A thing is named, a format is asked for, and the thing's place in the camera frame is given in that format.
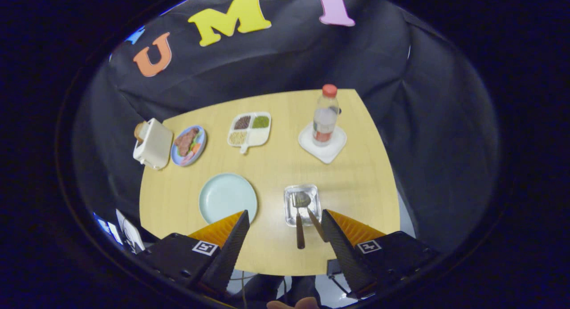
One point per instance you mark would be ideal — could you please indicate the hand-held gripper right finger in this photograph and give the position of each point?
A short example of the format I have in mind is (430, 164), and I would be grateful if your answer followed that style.
(343, 255)

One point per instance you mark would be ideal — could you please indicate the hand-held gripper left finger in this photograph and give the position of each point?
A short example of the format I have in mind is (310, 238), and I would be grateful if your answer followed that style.
(227, 255)

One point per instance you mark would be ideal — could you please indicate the person's legs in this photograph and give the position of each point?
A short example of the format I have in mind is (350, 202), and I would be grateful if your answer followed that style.
(267, 286)

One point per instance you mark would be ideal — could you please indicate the pale green round plate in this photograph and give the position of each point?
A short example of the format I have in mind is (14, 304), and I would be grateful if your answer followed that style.
(222, 197)

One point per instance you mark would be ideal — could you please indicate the white flat board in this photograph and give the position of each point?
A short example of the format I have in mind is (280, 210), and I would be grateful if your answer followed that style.
(131, 233)

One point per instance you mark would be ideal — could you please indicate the white square coaster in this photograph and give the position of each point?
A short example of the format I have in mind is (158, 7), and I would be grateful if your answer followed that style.
(328, 154)

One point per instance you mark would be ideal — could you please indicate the blue dinner plate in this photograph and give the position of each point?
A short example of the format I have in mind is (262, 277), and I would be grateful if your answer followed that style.
(202, 137)

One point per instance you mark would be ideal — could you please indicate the cooked steak slice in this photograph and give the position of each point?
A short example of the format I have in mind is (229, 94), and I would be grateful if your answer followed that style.
(185, 142)

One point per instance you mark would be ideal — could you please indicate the white divided bean dish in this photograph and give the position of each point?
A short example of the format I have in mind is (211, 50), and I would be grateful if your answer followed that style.
(260, 136)

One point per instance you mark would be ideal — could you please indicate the lit computer monitor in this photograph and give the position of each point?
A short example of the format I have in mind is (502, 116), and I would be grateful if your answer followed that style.
(104, 224)

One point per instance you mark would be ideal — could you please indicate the white toaster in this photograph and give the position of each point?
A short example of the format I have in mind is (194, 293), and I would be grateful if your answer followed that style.
(156, 144)

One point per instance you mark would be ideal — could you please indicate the clear red-capped water bottle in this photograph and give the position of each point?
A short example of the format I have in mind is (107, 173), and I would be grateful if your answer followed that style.
(325, 122)

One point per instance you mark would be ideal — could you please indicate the toasted bread slice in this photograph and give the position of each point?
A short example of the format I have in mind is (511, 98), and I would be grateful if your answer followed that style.
(140, 132)

